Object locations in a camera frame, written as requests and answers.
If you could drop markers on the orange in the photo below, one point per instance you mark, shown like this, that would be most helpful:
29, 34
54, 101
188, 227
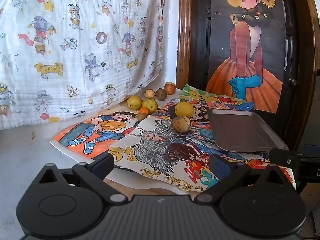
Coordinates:
144, 110

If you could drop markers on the dark door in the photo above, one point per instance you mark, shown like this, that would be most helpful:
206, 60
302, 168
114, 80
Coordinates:
200, 42

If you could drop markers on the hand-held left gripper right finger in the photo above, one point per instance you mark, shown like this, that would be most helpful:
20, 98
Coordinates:
220, 167

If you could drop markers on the green and yellow drawing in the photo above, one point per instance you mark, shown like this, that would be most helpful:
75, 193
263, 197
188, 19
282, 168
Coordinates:
192, 93

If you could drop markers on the spiky black hair drawing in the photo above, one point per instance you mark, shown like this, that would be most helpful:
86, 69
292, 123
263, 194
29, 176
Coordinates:
198, 113

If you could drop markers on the large striped pepino melon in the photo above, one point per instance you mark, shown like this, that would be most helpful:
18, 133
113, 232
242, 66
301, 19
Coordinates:
181, 124

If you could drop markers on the small brown fruit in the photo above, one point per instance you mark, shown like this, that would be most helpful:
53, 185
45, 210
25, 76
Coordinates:
140, 117

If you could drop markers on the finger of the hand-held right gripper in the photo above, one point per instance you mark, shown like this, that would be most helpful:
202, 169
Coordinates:
282, 157

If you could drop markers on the small tan longan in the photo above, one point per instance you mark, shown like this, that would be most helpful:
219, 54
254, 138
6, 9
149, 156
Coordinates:
183, 100

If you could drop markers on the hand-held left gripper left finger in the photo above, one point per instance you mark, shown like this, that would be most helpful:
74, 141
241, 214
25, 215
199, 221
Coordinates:
103, 166

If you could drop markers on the small striped pepino melon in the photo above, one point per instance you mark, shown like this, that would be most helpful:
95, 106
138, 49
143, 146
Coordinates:
150, 93

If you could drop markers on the grey haired warrior drawing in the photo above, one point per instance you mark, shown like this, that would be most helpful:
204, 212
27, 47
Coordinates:
155, 145

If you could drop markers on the yellow green fruit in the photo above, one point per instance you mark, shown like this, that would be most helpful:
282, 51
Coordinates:
170, 83

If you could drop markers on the yellow lemon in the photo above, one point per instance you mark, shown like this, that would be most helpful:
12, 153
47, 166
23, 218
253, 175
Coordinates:
184, 109

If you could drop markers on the wooden door frame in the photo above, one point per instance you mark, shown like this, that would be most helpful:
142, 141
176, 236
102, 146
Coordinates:
183, 30

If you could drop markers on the brown kiwi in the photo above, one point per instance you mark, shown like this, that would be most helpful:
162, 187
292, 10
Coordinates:
161, 94

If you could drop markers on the white printed blanket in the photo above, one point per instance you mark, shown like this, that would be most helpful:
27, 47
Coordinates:
75, 42

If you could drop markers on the wall poster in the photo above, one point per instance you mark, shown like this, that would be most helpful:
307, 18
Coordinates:
250, 42

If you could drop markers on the orange shirt boy drawing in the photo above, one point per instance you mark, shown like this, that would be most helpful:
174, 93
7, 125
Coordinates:
100, 132

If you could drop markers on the door knob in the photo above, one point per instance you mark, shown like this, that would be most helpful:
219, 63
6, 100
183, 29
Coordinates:
292, 81

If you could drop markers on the metal tray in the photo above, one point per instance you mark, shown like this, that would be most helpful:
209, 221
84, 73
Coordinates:
237, 130

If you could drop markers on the red apple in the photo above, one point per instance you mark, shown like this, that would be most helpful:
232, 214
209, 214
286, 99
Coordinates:
169, 89

